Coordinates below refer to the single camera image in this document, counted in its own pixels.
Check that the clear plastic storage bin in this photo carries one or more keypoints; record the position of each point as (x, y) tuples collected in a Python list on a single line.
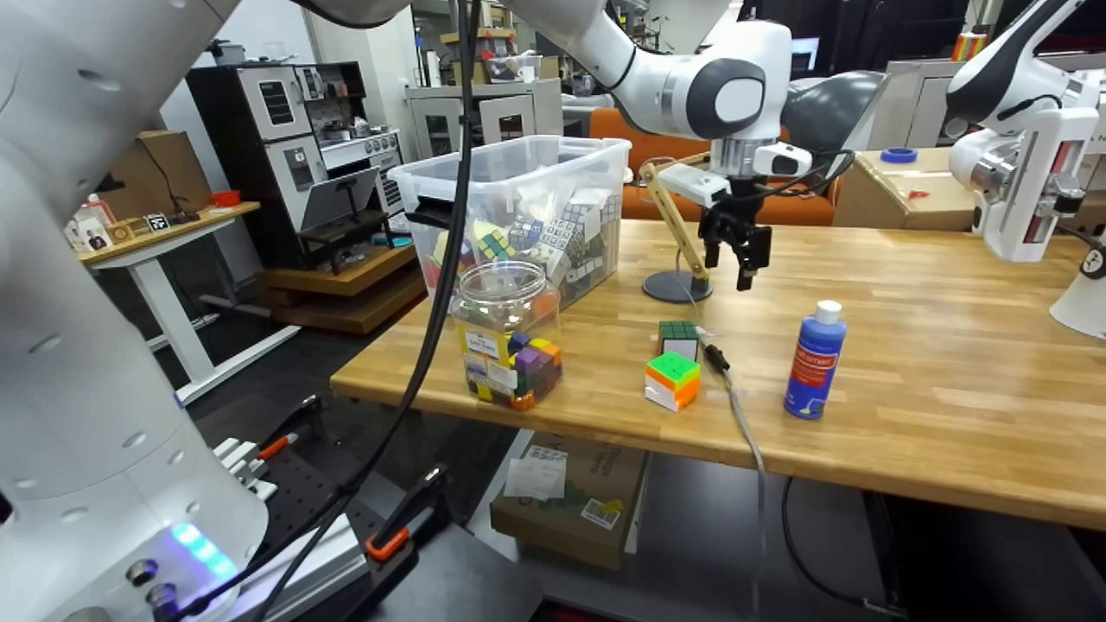
[(548, 198)]

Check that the blue paint bottle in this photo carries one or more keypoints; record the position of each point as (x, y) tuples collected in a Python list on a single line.
[(813, 363)]

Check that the cardboard box under table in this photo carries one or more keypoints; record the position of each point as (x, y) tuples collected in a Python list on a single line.
[(573, 498)]

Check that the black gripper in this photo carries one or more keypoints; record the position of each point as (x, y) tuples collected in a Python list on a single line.
[(729, 219)]

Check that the wooden side desk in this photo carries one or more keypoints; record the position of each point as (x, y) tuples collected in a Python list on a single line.
[(186, 284)]

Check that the black bin handle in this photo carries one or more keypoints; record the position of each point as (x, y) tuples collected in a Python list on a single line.
[(432, 212)]

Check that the clear jar of cubes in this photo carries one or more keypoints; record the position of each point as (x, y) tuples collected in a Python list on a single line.
[(505, 319)]

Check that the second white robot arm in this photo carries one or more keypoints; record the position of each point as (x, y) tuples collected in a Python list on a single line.
[(1032, 126)]

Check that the colourful puzzle cube on table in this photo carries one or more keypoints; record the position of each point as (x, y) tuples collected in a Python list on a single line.
[(680, 337)]

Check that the green orange puzzle cube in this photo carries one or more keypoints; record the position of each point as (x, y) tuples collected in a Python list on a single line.
[(673, 382)]

